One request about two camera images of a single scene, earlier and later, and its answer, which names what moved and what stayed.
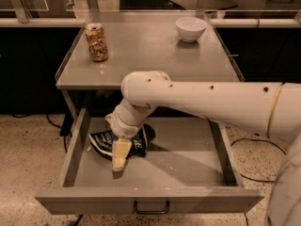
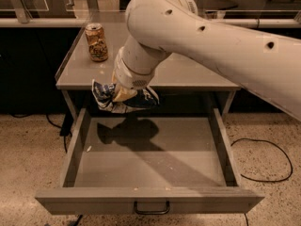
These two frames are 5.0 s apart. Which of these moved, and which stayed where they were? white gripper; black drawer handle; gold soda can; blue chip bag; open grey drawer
Moved: blue chip bag; white gripper
Stayed: gold soda can; open grey drawer; black drawer handle
